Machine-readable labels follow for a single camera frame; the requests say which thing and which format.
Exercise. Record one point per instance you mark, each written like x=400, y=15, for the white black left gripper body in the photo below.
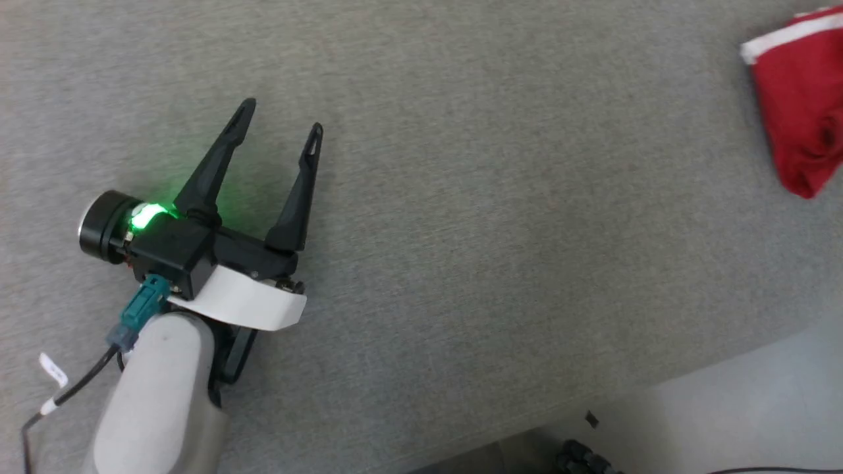
x=244, y=289

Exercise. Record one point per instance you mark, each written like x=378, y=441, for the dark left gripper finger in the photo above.
x=299, y=197
x=214, y=164

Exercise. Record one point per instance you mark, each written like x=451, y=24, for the red garment with white trim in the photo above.
x=807, y=105

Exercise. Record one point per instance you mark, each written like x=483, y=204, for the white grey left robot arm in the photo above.
x=158, y=401

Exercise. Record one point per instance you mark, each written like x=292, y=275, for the small black floor scrap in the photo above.
x=591, y=419

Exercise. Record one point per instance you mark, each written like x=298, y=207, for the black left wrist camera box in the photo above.
x=174, y=247

